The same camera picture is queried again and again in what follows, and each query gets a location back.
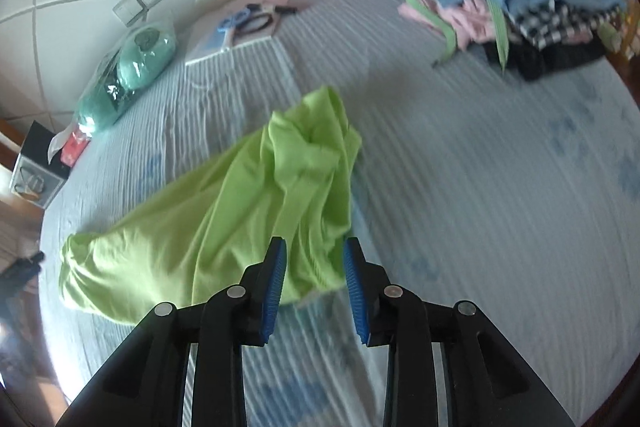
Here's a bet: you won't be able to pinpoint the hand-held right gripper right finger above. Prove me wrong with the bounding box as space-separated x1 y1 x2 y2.
343 237 581 427

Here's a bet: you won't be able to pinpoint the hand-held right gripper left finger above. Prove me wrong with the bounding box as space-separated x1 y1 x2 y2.
55 236 288 427

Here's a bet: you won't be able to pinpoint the lime green shirt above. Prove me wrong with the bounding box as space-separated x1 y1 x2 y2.
58 85 363 325

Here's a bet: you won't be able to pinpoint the striped bed sheet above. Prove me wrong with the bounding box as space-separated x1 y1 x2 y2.
37 0 640 427

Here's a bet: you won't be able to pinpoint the red packet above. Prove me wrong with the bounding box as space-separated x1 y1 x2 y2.
60 129 92 168

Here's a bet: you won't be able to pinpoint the teal slippers in plastic bag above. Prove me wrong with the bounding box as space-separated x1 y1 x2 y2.
73 22 177 138

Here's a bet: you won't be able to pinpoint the black hair band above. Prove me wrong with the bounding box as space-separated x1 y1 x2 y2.
236 14 275 36

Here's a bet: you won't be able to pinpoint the black grey box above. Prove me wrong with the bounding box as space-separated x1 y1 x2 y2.
10 121 76 209

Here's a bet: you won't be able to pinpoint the pink garment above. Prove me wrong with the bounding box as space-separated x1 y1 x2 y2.
398 0 506 52

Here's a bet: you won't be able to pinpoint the black white checkered garment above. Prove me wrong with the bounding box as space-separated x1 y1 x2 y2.
505 0 621 48

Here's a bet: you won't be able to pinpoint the green strap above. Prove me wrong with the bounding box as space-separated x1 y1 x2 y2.
402 0 511 75

